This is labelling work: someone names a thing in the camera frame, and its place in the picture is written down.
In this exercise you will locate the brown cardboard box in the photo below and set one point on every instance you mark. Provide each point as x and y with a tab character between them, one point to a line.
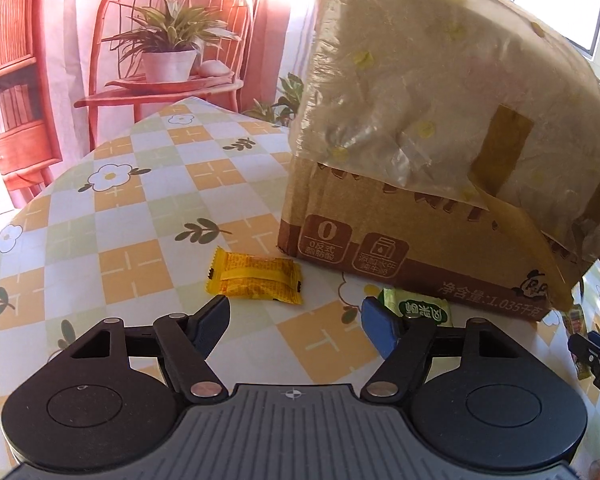
330	200

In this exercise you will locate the printed wall backdrop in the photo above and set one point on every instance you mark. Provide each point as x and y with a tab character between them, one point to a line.
55	60

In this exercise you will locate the yellow snack packet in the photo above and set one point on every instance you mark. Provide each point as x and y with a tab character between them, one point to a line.
255	275

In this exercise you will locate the small olive snack packet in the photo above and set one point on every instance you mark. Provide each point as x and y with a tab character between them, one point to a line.
582	371
574	321

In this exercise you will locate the window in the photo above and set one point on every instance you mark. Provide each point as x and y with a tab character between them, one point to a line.
555	0

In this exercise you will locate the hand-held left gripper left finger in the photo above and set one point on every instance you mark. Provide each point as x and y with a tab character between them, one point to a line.
212	322

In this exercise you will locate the small green snack packet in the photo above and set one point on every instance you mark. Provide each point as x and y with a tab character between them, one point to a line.
425	307

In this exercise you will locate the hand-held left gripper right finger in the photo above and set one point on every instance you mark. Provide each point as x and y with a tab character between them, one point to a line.
377	327

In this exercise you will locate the floral checked tablecloth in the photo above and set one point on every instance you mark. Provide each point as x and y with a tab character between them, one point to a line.
130	240

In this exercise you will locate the clear plastic bag liner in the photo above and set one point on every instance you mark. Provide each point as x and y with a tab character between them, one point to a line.
430	85

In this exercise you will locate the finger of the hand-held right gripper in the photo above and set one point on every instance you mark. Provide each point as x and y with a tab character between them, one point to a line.
597	347

